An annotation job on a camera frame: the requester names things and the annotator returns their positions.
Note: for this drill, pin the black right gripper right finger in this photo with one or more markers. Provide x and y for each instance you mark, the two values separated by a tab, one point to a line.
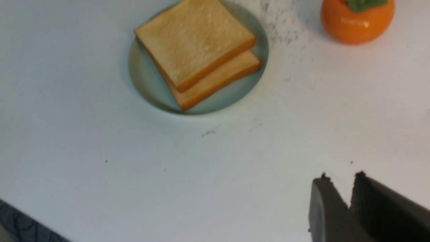
386	215

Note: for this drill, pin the light green round plate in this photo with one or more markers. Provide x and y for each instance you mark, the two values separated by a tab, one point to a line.
149	83

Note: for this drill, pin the orange persimmon green leaves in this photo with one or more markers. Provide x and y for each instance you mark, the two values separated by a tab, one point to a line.
354	22

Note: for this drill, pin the toast slice slot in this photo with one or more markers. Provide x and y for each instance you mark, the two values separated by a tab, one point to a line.
193	38
239	67

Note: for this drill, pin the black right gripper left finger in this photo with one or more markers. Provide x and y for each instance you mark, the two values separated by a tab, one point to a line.
330	219

